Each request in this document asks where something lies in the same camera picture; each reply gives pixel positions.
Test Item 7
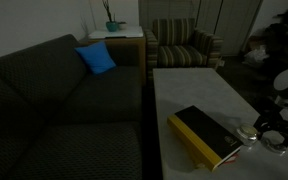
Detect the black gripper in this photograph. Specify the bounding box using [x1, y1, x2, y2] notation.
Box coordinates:
[254, 111, 288, 155]

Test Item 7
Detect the round silver lid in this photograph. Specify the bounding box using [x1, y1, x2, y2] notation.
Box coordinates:
[261, 130, 287, 153]

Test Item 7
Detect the black and yellow book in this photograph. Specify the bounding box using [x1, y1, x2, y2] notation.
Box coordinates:
[166, 105, 245, 172]

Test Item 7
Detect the white plastic bag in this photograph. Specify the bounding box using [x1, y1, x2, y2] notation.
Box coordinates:
[242, 45, 269, 68]

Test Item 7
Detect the dark bulky object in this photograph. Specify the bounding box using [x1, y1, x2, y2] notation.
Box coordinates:
[262, 2, 288, 73]

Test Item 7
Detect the striped armchair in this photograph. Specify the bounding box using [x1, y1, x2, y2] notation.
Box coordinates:
[144, 17, 224, 73]

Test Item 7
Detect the wooden side table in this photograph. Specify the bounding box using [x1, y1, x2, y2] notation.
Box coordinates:
[78, 35, 148, 86]

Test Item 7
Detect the small white plant pot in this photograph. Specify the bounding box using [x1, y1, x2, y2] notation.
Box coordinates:
[117, 20, 128, 31]

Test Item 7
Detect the blue square cushion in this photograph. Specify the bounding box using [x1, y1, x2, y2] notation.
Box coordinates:
[74, 40, 118, 76]

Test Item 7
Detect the teal pot with plant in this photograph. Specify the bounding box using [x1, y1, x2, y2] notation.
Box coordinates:
[101, 0, 120, 33]

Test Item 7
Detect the dark grey fabric sofa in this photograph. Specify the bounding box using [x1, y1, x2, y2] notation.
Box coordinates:
[0, 33, 144, 180]

